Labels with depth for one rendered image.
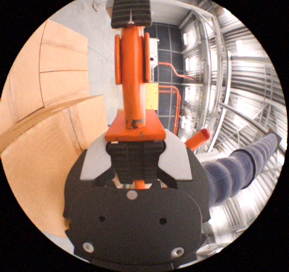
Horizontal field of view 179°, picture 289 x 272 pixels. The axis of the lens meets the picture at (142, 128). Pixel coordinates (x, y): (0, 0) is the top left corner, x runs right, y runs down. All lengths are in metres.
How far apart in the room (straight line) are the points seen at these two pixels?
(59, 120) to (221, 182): 0.44
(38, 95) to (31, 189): 0.52
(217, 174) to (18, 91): 0.85
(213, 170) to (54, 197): 0.41
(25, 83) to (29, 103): 0.10
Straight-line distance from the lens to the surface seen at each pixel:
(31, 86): 0.61
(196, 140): 0.16
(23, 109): 0.57
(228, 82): 2.58
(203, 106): 6.01
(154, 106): 7.68
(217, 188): 0.35
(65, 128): 0.19
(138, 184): 0.17
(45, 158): 0.16
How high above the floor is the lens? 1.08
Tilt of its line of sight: 1 degrees up
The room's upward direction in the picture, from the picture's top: 88 degrees clockwise
